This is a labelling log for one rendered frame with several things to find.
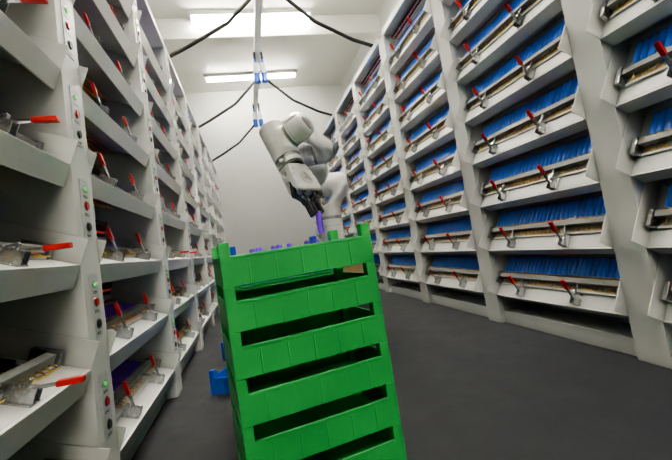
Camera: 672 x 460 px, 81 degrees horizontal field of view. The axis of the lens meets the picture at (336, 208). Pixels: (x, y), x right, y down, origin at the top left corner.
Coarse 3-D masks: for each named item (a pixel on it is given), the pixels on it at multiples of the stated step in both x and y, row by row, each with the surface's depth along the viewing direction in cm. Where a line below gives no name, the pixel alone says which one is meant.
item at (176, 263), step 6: (168, 246) 152; (174, 246) 209; (168, 252) 152; (168, 258) 162; (180, 258) 184; (186, 258) 198; (168, 264) 156; (174, 264) 168; (180, 264) 183; (186, 264) 201
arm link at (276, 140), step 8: (272, 120) 122; (264, 128) 121; (272, 128) 121; (280, 128) 120; (264, 136) 121; (272, 136) 120; (280, 136) 119; (288, 136) 118; (264, 144) 123; (272, 144) 119; (280, 144) 118; (288, 144) 119; (296, 144) 120; (272, 152) 119; (280, 152) 118
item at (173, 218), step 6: (162, 198) 154; (162, 204) 153; (162, 210) 169; (168, 210) 170; (174, 210) 196; (162, 216) 157; (168, 216) 167; (174, 216) 195; (180, 216) 197; (186, 216) 212; (168, 222) 170; (174, 222) 182; (180, 222) 196; (180, 228) 200
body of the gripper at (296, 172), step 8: (296, 160) 117; (288, 168) 115; (296, 168) 116; (304, 168) 119; (288, 176) 114; (296, 176) 114; (304, 176) 116; (312, 176) 119; (288, 184) 115; (296, 184) 112; (304, 184) 114; (312, 184) 117
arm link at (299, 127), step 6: (294, 114) 127; (300, 114) 122; (288, 120) 131; (294, 120) 118; (300, 120) 117; (306, 120) 120; (288, 126) 118; (294, 126) 117; (300, 126) 117; (306, 126) 118; (312, 126) 123; (288, 132) 118; (294, 132) 118; (300, 132) 118; (306, 132) 118; (312, 132) 123; (294, 138) 118; (300, 138) 119; (306, 138) 121
